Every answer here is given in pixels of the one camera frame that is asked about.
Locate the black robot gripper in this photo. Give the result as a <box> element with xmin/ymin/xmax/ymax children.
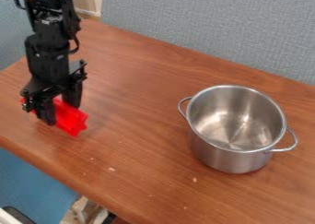
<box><xmin>21</xmin><ymin>35</ymin><xmax>87</xmax><ymax>125</ymax></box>

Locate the red plastic block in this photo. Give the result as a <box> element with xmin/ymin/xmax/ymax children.
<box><xmin>20</xmin><ymin>98</ymin><xmax>88</xmax><ymax>136</ymax></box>

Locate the stainless steel pot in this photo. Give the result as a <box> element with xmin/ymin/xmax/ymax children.
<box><xmin>178</xmin><ymin>85</ymin><xmax>296</xmax><ymax>174</ymax></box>

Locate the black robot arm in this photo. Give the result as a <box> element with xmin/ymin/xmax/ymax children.
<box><xmin>12</xmin><ymin>0</ymin><xmax>87</xmax><ymax>125</ymax></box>

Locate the black and white floor object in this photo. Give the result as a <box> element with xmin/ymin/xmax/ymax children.
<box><xmin>0</xmin><ymin>206</ymin><xmax>36</xmax><ymax>224</ymax></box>

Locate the beige wooden shelf unit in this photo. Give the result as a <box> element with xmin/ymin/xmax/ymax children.
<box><xmin>74</xmin><ymin>0</ymin><xmax>103</xmax><ymax>19</ymax></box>

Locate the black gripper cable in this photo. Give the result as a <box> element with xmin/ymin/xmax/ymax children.
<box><xmin>68</xmin><ymin>35</ymin><xmax>82</xmax><ymax>55</ymax></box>

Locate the wooden table leg frame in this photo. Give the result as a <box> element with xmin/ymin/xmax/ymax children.
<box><xmin>60</xmin><ymin>196</ymin><xmax>108</xmax><ymax>224</ymax></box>

